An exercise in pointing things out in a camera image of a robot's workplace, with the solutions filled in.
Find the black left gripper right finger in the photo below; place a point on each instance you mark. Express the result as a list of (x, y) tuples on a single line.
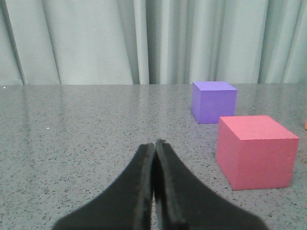
[(185, 203)]

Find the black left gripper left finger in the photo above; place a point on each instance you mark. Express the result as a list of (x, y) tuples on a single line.
[(125, 205)]

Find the grey-green curtain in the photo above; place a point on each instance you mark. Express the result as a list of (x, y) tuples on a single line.
[(152, 41)]

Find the pink foam cube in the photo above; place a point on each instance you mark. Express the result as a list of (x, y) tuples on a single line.
[(255, 152)]

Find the purple foam cube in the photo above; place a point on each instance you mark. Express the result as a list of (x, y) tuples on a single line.
[(211, 100)]

